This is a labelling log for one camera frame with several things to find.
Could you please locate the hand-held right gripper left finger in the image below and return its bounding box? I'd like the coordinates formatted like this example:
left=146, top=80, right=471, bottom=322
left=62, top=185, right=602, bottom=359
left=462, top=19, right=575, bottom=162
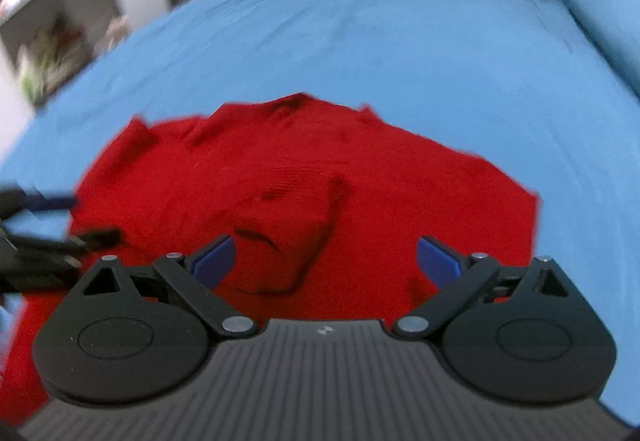
left=73, top=234, right=260, bottom=339

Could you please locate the blue bed sheet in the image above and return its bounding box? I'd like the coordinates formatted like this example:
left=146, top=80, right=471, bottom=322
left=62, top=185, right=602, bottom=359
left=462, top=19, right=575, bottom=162
left=0, top=0, right=640, bottom=433

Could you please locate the grey shelf unit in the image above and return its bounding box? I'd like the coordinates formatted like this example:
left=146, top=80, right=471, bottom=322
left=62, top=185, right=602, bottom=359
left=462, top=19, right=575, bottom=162
left=0, top=0, right=169, bottom=108

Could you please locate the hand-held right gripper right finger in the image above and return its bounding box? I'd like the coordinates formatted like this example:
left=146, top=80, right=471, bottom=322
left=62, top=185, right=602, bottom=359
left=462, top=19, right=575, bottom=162
left=392, top=236, right=572, bottom=339

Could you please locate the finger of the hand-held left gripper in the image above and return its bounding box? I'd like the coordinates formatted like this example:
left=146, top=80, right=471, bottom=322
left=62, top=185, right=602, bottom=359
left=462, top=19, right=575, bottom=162
left=0, top=188, right=79, bottom=218
left=0, top=228, right=124, bottom=295

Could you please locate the red knitted sweater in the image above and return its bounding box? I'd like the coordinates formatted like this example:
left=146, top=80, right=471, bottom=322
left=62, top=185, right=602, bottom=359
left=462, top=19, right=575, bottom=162
left=0, top=92, right=542, bottom=428

